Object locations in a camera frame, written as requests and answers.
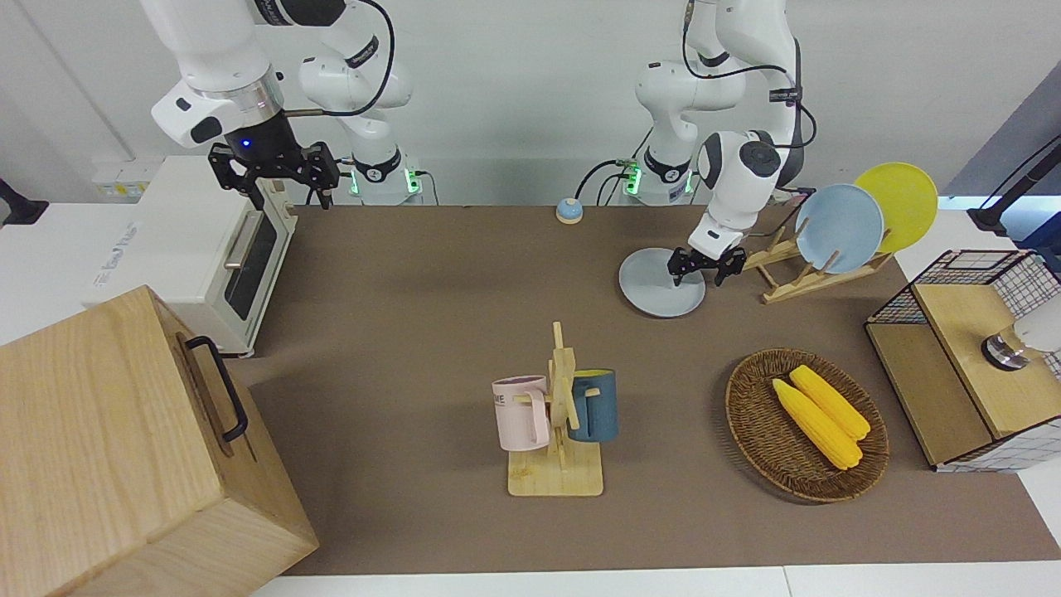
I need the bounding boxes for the white toaster oven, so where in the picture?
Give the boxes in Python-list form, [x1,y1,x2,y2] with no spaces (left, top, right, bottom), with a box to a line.
[81,156,299,359]

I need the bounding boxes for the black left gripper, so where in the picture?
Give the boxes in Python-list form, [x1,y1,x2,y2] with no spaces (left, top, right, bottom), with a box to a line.
[668,244,747,289]

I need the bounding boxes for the wire grid wooden shelf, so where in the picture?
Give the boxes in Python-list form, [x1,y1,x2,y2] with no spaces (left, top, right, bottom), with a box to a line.
[865,249,1061,473]

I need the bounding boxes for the brown table mat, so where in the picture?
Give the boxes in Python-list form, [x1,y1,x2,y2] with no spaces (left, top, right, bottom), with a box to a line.
[224,203,1061,577]

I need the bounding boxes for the yellow plate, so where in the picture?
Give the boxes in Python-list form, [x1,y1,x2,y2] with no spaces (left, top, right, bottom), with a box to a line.
[854,163,939,255]

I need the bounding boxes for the white oven door handle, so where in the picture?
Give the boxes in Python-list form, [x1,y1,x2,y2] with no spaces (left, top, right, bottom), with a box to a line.
[222,211,263,271]

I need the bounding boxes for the pink mug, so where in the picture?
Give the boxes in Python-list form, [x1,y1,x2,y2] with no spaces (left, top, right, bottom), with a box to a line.
[492,375,553,453]

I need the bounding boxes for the black base power cable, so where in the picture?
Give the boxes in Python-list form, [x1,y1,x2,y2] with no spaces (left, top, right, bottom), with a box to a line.
[575,158,639,206]

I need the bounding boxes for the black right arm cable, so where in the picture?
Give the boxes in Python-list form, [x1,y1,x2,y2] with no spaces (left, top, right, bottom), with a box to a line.
[282,0,397,119]

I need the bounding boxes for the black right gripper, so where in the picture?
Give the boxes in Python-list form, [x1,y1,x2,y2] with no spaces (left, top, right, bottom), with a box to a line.
[207,109,341,212]

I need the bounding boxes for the wooden plate rack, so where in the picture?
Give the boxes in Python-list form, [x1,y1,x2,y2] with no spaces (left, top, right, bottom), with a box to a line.
[742,217,896,305]

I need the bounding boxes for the black clamp mount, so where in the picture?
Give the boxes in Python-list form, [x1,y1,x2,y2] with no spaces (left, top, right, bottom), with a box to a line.
[0,177,49,227]

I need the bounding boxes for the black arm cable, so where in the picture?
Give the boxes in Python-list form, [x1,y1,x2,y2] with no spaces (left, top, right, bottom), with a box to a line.
[681,0,818,152]
[282,0,397,119]

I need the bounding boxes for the white silver cylindrical device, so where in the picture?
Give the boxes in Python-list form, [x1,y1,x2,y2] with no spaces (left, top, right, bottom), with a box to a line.
[982,297,1061,371]

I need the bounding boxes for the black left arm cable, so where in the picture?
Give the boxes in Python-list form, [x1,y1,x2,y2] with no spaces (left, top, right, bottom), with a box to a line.
[681,0,818,152]

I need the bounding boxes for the brown wicker basket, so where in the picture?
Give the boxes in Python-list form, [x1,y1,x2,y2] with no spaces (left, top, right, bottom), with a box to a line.
[725,348,890,504]

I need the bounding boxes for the black camera stand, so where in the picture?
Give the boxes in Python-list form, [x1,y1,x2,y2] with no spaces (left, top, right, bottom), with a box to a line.
[966,135,1061,235]

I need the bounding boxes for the yellow corn cob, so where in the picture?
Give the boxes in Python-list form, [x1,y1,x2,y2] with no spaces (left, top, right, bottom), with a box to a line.
[773,378,864,471]
[789,365,871,440]

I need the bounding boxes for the black metal drawer handle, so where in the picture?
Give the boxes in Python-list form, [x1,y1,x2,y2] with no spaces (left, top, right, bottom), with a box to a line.
[184,336,250,443]

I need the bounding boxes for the light blue plate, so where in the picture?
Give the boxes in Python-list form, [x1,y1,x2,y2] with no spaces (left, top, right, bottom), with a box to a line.
[794,184,885,274]

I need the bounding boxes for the gray plate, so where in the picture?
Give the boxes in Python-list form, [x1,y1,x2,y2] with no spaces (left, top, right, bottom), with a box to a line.
[618,247,707,318]

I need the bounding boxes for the dark blue mug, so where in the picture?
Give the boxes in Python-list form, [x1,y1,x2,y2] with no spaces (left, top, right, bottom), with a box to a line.
[568,369,619,443]

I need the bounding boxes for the light wooden drawer box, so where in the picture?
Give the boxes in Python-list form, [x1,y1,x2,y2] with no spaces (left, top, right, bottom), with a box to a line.
[0,284,320,597]

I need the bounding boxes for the bamboo mug rack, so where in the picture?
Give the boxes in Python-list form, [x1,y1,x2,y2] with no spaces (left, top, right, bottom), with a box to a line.
[507,322,604,498]

